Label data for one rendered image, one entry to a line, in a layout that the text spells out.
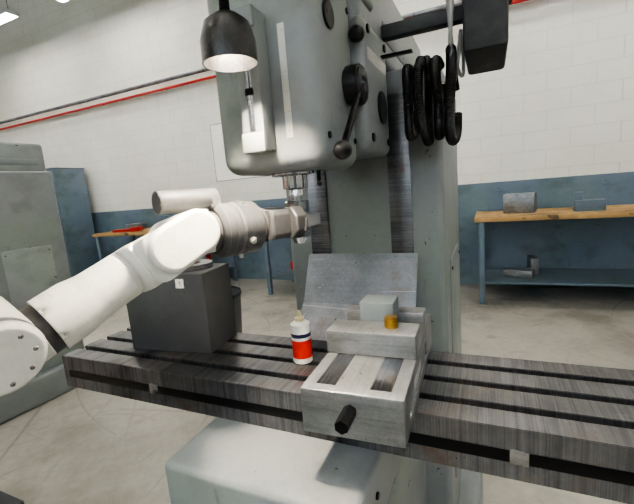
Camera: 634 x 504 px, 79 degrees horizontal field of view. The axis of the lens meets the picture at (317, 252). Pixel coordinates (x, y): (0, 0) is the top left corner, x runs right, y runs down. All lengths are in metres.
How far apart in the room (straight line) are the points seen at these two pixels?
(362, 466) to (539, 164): 4.44
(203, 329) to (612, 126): 4.60
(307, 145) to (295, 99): 0.07
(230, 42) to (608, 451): 0.70
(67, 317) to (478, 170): 4.61
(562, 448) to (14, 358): 0.65
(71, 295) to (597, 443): 0.67
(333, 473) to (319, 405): 0.13
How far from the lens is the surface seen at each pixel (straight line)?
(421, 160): 1.04
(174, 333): 0.96
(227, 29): 0.55
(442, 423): 0.65
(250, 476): 0.69
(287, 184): 0.72
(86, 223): 8.08
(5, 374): 0.49
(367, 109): 0.81
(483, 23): 0.90
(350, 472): 0.67
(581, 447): 0.66
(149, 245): 0.53
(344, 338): 0.66
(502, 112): 4.90
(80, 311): 0.53
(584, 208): 4.30
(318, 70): 0.65
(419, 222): 1.04
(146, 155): 7.16
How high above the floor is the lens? 1.27
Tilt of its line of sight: 9 degrees down
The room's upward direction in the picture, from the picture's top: 5 degrees counter-clockwise
